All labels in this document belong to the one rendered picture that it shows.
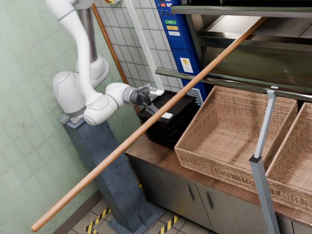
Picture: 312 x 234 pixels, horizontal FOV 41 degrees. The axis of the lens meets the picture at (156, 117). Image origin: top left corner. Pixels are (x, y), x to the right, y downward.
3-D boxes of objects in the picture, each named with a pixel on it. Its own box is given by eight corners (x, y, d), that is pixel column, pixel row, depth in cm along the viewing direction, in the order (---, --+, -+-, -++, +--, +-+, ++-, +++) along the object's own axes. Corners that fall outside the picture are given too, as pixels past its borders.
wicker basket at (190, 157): (224, 118, 275) (214, 83, 260) (305, 138, 237) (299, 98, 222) (179, 166, 251) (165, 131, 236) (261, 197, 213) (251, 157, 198)
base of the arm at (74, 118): (55, 121, 257) (51, 114, 254) (82, 101, 266) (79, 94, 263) (70, 129, 244) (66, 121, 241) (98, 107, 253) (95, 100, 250)
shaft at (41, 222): (35, 234, 156) (32, 230, 155) (32, 231, 159) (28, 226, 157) (274, 13, 237) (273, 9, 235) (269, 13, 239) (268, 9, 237)
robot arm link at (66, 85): (57, 111, 254) (41, 81, 242) (78, 94, 263) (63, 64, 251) (74, 115, 243) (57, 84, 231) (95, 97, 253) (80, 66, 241)
